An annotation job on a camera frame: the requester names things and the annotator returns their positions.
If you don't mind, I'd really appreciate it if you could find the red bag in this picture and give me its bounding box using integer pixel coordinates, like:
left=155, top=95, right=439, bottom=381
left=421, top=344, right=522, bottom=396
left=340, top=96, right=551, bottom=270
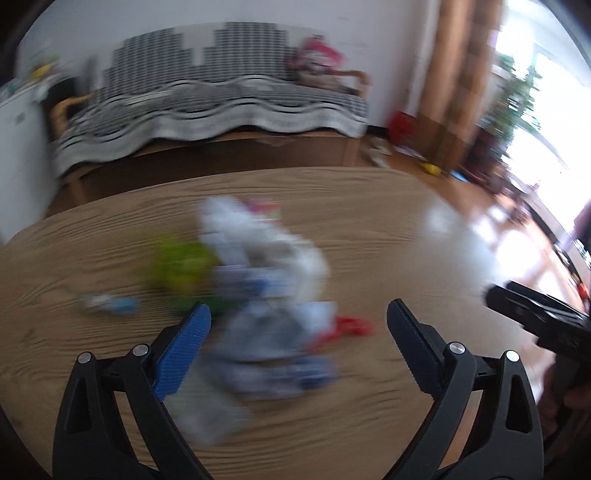
left=387, top=111, right=423, bottom=148

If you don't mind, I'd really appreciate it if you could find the blue white printed wrapper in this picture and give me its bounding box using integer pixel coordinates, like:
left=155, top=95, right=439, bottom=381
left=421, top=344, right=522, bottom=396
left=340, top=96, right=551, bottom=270
left=215, top=265, right=296, bottom=302

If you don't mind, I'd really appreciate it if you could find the pink cartoon pillow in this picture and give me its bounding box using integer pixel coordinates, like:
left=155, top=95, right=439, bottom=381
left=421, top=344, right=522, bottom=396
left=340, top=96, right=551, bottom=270
left=288, top=37, right=347, bottom=86

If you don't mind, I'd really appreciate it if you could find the green snack packet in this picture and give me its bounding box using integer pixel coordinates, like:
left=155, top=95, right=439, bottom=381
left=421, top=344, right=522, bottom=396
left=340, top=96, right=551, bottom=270
left=148, top=240, right=223, bottom=317

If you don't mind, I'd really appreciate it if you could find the white cabinet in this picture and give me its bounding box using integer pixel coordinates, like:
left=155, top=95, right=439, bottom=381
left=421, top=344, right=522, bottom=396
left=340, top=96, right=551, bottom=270
left=0, top=80, right=61, bottom=243

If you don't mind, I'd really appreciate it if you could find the white paper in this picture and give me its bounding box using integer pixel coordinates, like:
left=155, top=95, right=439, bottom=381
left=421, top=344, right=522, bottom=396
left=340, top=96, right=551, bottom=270
left=198, top=196, right=331, bottom=305

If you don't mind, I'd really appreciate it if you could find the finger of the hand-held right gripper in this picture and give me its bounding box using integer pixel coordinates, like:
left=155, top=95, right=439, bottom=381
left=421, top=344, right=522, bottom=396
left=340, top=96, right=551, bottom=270
left=505, top=281, right=589, bottom=320
left=485, top=286, right=555, bottom=344

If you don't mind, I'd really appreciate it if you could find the red wrapper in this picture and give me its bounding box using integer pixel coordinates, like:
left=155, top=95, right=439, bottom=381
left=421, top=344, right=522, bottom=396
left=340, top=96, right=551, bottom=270
left=307, top=316, right=375, bottom=352

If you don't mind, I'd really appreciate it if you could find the wooden sofa frame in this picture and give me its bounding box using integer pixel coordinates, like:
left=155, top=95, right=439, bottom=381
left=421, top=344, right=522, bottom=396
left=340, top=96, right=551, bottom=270
left=46, top=69, right=372, bottom=213

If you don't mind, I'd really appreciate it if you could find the person's right hand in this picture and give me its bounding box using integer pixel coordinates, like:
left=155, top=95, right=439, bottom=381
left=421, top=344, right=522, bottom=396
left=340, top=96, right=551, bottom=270
left=541, top=357, right=591, bottom=439

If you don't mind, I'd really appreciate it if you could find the small blue white wrapper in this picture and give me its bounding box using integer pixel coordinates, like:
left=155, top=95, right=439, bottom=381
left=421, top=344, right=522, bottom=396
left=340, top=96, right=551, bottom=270
left=78, top=293, right=141, bottom=317

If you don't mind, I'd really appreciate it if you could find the wooden table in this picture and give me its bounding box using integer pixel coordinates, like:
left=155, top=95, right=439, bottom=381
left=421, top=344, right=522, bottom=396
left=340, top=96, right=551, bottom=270
left=0, top=166, right=548, bottom=480

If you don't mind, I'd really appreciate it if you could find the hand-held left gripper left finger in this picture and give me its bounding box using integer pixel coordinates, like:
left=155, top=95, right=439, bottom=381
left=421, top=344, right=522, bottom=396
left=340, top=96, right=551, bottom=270
left=52, top=302, right=213, bottom=480

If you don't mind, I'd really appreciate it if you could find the clear plastic bag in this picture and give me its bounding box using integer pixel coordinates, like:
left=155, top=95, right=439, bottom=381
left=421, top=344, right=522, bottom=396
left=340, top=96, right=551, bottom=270
left=166, top=300, right=343, bottom=445

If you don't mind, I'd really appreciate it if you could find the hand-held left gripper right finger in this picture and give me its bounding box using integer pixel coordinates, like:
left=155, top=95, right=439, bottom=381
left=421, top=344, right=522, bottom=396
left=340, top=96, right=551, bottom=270
left=387, top=299, right=546, bottom=480

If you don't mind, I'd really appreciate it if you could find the brown curtain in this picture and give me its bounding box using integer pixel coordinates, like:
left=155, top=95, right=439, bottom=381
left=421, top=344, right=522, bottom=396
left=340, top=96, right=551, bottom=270
left=418, top=0, right=504, bottom=174

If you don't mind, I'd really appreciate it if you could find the potted plant dark pot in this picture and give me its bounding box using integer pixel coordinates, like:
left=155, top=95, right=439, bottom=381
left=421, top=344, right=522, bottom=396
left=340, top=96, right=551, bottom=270
left=487, top=53, right=544, bottom=145

